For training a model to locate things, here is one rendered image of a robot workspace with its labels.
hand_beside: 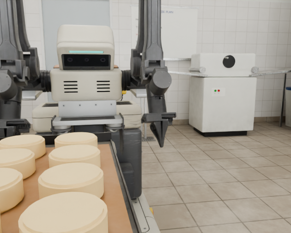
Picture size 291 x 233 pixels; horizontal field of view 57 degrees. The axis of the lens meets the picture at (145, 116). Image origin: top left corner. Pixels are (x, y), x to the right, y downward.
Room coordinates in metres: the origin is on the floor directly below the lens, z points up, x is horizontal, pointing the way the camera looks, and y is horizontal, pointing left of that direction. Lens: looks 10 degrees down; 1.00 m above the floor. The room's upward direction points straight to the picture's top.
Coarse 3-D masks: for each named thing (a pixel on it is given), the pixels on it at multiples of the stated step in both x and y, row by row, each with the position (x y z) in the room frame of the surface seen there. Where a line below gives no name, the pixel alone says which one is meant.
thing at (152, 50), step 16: (144, 0) 0.91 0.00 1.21; (160, 0) 0.88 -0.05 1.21; (144, 16) 0.91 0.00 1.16; (160, 16) 0.88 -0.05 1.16; (144, 32) 0.91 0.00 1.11; (160, 32) 0.88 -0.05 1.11; (144, 48) 0.89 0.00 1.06; (160, 48) 0.88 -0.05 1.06; (144, 64) 0.87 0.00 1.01; (160, 64) 0.88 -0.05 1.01
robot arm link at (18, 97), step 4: (20, 88) 0.79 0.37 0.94; (20, 92) 0.78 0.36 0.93; (16, 96) 0.76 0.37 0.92; (20, 96) 0.78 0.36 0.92; (0, 100) 0.75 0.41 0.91; (4, 100) 0.75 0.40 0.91; (8, 100) 0.75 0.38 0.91; (12, 100) 0.75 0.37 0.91; (16, 100) 0.76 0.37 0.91; (20, 100) 0.78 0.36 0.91
